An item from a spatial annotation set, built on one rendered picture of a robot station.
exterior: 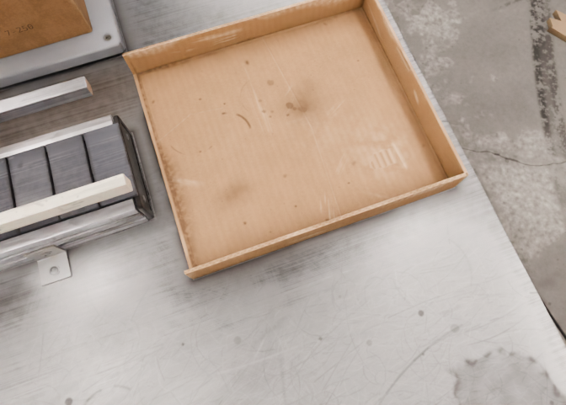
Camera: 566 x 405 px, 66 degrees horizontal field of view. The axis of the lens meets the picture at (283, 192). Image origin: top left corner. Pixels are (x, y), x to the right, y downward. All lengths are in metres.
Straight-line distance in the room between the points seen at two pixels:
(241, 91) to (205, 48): 0.07
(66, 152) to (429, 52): 1.37
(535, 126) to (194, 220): 1.35
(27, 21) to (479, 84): 1.39
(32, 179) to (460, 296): 0.44
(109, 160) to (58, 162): 0.05
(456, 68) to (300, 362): 1.35
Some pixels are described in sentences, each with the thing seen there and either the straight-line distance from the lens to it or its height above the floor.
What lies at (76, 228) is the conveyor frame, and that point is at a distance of 0.46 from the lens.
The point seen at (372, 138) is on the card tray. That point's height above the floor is 0.83.
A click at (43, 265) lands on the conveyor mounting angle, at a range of 0.52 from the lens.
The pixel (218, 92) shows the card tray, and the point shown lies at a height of 0.83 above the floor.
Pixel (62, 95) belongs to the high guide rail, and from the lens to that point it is 0.42.
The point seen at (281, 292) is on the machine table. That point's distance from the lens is 0.45.
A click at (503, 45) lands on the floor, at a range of 1.78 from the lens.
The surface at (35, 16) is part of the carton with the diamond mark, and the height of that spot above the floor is 0.90.
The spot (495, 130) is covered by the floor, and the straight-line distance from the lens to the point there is 1.59.
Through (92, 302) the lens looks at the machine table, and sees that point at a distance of 0.49.
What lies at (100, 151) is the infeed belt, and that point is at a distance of 0.47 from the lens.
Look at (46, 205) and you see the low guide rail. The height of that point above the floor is 0.91.
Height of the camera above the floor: 1.28
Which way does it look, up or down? 72 degrees down
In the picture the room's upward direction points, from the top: 1 degrees clockwise
